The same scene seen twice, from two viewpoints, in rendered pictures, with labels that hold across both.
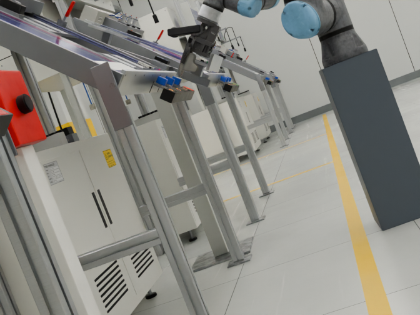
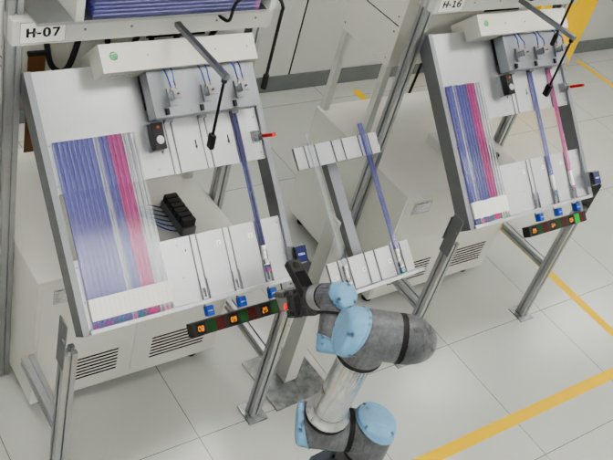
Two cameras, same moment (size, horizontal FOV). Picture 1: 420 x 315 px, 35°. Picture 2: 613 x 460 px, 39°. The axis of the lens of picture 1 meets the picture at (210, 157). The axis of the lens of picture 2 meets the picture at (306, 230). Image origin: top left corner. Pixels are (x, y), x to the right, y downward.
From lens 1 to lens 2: 2.36 m
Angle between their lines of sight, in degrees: 47
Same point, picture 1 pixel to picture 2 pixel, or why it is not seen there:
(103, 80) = (61, 331)
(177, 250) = (54, 443)
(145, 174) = (57, 396)
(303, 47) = not seen: outside the picture
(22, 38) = (57, 233)
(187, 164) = not seen: hidden behind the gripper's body
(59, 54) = (66, 273)
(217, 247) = (281, 371)
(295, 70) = not seen: outside the picture
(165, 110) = (319, 258)
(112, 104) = (59, 348)
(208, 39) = (302, 309)
